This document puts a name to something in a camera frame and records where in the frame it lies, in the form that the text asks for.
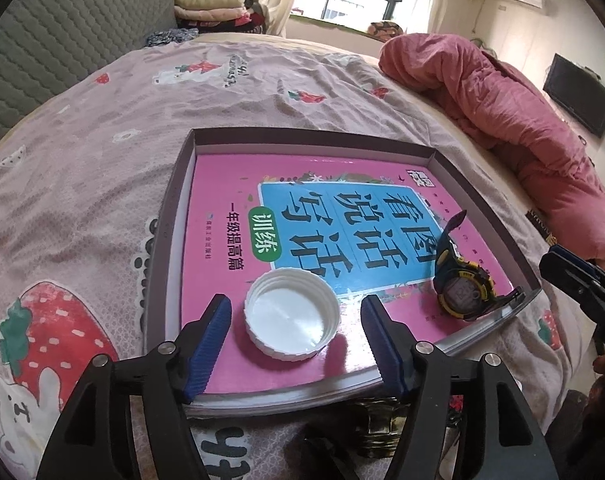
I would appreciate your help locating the strawberry printed blanket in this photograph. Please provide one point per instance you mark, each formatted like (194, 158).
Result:
(82, 185)

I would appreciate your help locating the pink quilt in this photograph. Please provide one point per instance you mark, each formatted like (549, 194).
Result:
(507, 110)

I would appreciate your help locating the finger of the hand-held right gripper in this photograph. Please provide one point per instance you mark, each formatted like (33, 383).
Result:
(577, 259)
(602, 310)

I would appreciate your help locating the dark floral cloth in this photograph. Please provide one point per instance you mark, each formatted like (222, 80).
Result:
(167, 37)

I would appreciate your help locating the white plastic bottle cap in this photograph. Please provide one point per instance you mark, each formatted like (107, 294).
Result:
(287, 320)

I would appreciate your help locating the dark mattress label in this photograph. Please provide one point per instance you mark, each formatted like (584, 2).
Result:
(539, 222)

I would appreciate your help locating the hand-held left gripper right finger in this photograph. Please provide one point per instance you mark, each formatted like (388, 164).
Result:
(382, 350)

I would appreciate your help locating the shallow grey cardboard box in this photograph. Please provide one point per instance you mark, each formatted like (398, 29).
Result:
(175, 210)

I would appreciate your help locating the gold metallic bottle top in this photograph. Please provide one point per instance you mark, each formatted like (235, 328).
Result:
(377, 430)

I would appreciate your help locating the grey quilted headboard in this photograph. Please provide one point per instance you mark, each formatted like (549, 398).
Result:
(57, 35)

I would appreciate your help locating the yellow and black digital watch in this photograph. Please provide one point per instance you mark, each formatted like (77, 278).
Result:
(462, 290)

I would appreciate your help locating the pile of folded clothes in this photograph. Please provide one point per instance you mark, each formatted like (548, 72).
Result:
(207, 7)

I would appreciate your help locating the black wall television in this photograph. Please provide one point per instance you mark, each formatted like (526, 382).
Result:
(577, 92)

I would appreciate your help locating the pink workbook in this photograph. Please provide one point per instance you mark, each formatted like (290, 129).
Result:
(217, 260)

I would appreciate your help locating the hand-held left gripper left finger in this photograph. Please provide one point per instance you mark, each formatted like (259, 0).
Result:
(210, 350)

